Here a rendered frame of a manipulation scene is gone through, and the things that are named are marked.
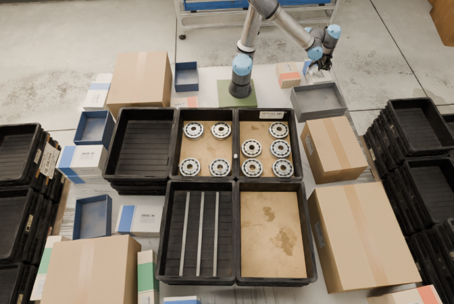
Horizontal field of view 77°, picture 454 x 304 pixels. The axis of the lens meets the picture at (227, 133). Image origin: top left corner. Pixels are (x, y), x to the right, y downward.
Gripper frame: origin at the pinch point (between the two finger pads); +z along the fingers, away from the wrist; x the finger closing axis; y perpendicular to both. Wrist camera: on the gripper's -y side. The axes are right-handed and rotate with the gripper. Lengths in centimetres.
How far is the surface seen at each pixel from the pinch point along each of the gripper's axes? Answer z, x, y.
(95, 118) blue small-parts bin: -1, -137, 18
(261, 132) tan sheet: -7, -46, 44
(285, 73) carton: -1.3, -20.8, -0.8
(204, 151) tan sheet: -7, -77, 51
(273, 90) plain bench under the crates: 6.3, -28.7, 5.7
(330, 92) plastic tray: 0.8, 3.3, 16.3
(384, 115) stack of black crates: 27, 49, 21
